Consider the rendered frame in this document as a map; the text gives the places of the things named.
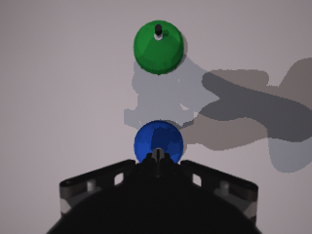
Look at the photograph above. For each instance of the blue bell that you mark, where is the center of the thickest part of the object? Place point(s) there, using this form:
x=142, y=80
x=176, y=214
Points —
x=158, y=135

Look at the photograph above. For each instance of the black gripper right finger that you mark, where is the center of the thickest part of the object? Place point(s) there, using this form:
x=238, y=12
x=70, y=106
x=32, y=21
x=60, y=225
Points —
x=239, y=192

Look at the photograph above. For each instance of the green service bell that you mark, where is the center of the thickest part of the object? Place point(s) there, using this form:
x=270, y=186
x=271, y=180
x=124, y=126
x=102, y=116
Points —
x=158, y=47

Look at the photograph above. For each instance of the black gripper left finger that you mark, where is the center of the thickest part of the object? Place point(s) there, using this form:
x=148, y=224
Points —
x=77, y=188

